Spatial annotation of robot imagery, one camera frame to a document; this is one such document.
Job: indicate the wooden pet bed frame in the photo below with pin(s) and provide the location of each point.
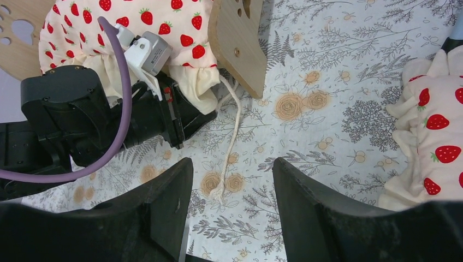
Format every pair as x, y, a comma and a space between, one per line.
231, 24

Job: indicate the small strawberry print pillow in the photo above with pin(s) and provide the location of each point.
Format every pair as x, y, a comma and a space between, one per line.
429, 132

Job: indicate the floral table mat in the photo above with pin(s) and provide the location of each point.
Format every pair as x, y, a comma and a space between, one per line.
333, 67

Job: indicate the grey tripod stand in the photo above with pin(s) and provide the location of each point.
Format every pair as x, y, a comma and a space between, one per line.
454, 40

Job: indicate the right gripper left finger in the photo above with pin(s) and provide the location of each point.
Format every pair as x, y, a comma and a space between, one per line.
147, 223

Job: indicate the large strawberry print cushion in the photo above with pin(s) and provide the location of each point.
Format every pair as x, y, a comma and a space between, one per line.
72, 35

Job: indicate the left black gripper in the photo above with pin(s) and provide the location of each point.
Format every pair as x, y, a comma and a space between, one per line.
173, 117

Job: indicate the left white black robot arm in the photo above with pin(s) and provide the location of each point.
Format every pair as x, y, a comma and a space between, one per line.
70, 120

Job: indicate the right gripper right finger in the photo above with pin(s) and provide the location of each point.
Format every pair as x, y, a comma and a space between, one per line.
321, 224

